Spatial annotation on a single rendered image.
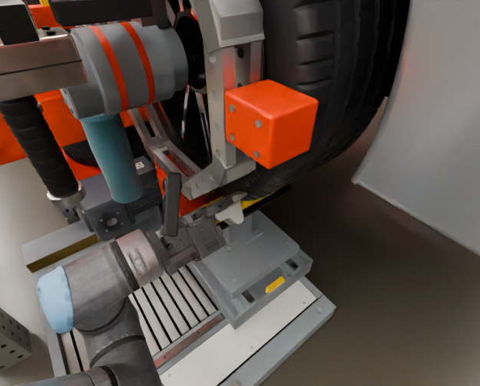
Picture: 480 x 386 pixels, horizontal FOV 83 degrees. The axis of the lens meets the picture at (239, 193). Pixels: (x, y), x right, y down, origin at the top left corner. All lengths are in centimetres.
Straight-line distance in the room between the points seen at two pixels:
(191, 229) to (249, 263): 49
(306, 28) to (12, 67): 30
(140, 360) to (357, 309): 87
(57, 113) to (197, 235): 70
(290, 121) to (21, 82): 28
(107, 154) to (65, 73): 39
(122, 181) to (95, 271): 36
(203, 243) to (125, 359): 21
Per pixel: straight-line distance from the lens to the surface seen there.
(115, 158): 74
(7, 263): 158
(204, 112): 65
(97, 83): 51
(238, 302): 97
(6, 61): 36
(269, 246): 99
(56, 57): 36
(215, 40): 34
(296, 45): 37
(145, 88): 54
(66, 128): 107
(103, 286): 46
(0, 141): 107
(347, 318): 117
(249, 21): 36
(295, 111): 32
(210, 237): 50
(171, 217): 49
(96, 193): 102
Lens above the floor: 101
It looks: 42 degrees down
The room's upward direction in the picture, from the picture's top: straight up
